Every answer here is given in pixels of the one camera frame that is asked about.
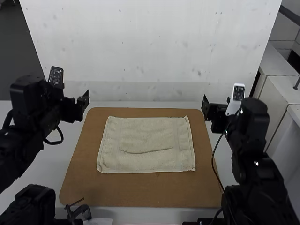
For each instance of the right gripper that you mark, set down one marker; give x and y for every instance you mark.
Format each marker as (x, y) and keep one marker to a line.
(218, 117)

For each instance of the pale towel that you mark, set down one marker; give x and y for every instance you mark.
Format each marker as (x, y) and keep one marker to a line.
(145, 140)

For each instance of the white cabinet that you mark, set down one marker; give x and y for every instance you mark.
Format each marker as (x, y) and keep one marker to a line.
(276, 93)

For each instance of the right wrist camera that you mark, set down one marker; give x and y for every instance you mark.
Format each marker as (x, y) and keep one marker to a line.
(237, 93)

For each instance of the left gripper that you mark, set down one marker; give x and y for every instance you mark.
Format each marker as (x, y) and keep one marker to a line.
(70, 110)

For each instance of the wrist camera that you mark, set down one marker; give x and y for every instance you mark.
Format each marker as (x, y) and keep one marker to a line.
(237, 93)
(55, 76)

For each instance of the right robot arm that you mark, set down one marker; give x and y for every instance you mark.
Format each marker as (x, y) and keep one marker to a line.
(253, 145)

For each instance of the cork mat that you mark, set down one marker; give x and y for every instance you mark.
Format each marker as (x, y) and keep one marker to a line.
(145, 187)

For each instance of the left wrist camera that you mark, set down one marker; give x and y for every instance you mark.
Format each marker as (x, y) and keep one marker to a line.
(55, 76)

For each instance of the black clamp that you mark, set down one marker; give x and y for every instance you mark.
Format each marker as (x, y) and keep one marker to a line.
(77, 211)

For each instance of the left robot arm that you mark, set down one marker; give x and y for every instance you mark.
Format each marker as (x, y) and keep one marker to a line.
(25, 93)

